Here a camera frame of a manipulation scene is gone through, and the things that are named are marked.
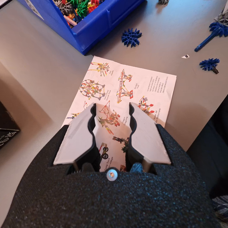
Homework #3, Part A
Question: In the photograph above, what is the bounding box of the blue toy rod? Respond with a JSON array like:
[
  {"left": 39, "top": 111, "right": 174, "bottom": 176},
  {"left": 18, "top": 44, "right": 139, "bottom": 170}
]
[{"left": 194, "top": 30, "right": 218, "bottom": 52}]

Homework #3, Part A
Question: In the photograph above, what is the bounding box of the person's plaid shirt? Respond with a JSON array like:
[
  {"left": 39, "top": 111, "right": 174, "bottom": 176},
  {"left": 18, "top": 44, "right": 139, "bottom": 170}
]
[{"left": 212, "top": 194, "right": 228, "bottom": 221}]

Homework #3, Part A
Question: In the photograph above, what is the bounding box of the paper sheet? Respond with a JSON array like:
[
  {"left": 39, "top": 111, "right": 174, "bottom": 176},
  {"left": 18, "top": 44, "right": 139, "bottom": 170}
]
[{"left": 61, "top": 55, "right": 177, "bottom": 172}]

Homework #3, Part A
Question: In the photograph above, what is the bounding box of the black box with red print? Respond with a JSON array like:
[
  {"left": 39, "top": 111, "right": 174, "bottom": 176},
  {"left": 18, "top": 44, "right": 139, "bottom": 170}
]
[{"left": 0, "top": 102, "right": 20, "bottom": 150}]

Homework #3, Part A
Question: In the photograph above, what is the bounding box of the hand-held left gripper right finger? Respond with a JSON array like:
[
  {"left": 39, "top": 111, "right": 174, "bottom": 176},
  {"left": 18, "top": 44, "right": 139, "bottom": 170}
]
[{"left": 128, "top": 102, "right": 171, "bottom": 165}]

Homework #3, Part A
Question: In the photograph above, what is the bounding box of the person's dark printed shirt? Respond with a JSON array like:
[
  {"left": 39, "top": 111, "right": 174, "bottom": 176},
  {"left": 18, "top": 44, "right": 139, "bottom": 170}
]
[{"left": 187, "top": 95, "right": 228, "bottom": 200}]

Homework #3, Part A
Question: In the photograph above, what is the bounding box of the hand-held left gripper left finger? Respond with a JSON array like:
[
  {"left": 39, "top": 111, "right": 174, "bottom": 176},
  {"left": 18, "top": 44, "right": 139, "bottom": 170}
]
[{"left": 54, "top": 103, "right": 97, "bottom": 166}]

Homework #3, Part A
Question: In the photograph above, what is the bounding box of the pile of colourful toy pieces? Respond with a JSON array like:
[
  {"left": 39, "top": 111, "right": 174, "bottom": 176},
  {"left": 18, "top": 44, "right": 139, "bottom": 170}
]
[{"left": 54, "top": 0, "right": 100, "bottom": 27}]

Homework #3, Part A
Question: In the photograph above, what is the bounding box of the blue plastic bin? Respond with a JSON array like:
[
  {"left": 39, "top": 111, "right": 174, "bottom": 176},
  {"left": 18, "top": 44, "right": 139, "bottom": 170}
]
[{"left": 16, "top": 0, "right": 146, "bottom": 55}]

